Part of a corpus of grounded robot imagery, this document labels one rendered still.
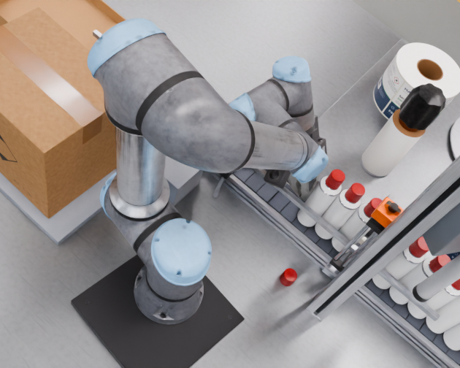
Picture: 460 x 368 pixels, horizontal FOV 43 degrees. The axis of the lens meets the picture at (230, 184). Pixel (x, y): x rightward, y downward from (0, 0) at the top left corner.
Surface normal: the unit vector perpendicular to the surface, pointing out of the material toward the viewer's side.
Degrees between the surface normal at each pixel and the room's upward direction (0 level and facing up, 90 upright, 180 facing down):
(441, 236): 90
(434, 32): 0
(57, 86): 0
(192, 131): 52
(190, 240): 6
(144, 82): 40
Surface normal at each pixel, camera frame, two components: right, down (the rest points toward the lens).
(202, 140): 0.31, 0.46
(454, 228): -0.94, 0.11
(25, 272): 0.23, -0.51
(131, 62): -0.32, -0.12
